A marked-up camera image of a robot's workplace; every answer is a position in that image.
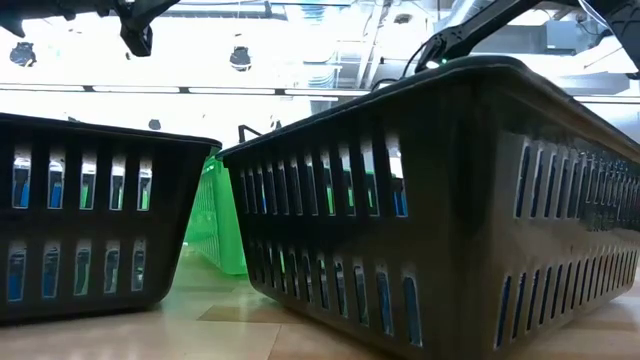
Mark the long ceiling light strip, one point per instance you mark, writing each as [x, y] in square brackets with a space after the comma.
[135, 89]

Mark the black slotted plastic basket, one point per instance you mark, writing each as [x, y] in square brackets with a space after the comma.
[450, 225]
[170, 225]

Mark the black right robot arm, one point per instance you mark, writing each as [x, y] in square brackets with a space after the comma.
[475, 30]

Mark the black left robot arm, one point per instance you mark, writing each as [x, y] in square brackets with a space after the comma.
[50, 7]

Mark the black ceiling lamp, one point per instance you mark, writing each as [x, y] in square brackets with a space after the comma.
[22, 54]
[155, 124]
[240, 57]

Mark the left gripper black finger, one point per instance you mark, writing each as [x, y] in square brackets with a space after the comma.
[136, 37]

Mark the grey rectangular air duct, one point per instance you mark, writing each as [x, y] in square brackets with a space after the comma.
[570, 37]

